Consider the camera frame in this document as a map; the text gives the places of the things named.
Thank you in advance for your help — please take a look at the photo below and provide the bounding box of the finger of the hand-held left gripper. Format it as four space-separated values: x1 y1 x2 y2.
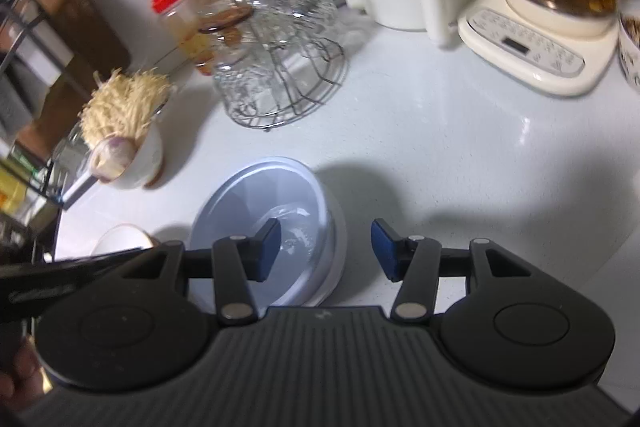
60 248 147 289

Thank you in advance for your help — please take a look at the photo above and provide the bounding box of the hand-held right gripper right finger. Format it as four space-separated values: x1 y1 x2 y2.
371 218 538 323

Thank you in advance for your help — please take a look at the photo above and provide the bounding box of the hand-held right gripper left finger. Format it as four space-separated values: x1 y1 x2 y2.
120 218 282 327

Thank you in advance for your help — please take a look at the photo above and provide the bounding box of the white floral plate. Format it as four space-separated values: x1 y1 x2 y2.
91 224 154 260

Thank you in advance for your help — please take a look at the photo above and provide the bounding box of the lavender plastic bowl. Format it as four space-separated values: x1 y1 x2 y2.
190 156 332 308
272 159 349 308

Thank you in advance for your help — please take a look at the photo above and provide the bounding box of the person's left hand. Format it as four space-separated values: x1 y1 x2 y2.
0 337 53 414

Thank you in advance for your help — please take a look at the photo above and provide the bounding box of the white ceramic bowl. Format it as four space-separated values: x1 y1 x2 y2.
87 121 166 190

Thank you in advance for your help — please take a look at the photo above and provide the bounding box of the purple onion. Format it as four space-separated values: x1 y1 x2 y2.
90 134 139 182

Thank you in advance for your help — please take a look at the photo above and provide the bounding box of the clear drinking glass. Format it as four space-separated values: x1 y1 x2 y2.
49 126 92 188

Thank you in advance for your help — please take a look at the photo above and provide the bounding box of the enoki mushroom bunch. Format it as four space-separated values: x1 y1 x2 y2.
80 68 174 144

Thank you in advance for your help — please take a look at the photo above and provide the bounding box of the brown cutting board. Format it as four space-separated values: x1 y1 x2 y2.
14 0 132 148

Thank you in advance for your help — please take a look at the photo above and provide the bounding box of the black metal shelf rack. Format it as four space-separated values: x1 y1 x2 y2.
0 0 68 210

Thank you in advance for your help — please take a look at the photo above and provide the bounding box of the red-lid plastic jar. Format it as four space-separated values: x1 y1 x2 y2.
152 0 252 78

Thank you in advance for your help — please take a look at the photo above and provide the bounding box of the glass kettle on cream base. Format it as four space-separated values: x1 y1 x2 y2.
457 0 627 98

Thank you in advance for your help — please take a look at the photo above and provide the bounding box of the patterned ceramic bowl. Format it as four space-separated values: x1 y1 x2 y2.
617 13 640 88

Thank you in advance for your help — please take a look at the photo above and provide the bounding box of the wire rack of glass cups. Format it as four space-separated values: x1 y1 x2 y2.
196 0 349 131

